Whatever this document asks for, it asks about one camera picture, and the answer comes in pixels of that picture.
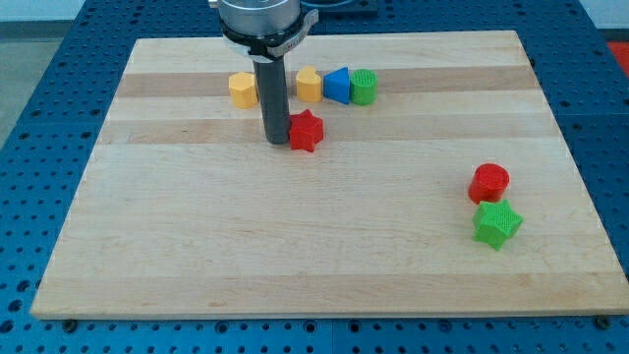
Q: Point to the red star block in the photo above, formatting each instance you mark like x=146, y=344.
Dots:
x=306, y=131

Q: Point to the green star block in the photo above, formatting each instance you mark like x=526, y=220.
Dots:
x=495, y=223

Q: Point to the blue triangle block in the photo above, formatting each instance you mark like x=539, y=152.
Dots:
x=336, y=85

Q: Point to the yellow heart block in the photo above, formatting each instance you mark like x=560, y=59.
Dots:
x=309, y=84

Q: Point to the green cylinder block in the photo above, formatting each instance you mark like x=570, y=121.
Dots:
x=363, y=87

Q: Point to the yellow hexagon block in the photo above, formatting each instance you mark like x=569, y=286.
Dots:
x=243, y=90

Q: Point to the light wooden board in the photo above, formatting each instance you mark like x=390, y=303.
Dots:
x=186, y=212

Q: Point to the red cylinder block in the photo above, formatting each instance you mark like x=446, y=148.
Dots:
x=489, y=183

